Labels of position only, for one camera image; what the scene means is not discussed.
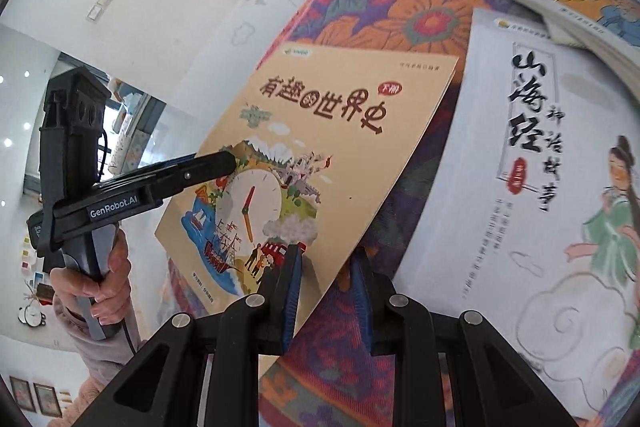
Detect floral blanket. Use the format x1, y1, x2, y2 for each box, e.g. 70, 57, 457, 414
167, 0, 640, 427

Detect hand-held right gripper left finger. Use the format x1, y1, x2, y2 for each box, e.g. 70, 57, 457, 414
75, 243, 307, 427

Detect person's left hand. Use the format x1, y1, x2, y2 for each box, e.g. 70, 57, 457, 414
50, 229, 132, 326

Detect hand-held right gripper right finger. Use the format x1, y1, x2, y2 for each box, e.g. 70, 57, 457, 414
350, 247, 576, 427

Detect tan clock cover book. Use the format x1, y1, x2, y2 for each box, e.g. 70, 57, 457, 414
154, 41, 461, 308

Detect round wall clock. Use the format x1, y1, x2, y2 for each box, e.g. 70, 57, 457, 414
17, 304, 48, 329

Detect white book green-robed figure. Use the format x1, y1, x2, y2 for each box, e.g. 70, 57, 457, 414
395, 7, 640, 423

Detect coloured sticky notes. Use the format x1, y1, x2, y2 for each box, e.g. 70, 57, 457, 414
22, 237, 38, 275

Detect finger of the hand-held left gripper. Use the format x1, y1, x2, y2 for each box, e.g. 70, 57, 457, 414
149, 150, 237, 204
130, 154, 200, 176

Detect person's left forearm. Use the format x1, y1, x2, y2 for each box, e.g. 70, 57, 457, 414
52, 294, 151, 413

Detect framed picture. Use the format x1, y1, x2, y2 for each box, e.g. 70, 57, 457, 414
9, 376, 36, 410
34, 383, 63, 418

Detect book with white page edges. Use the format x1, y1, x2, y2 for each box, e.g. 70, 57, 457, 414
542, 14, 640, 90

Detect white wall switch row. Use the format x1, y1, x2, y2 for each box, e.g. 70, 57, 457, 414
86, 0, 125, 22

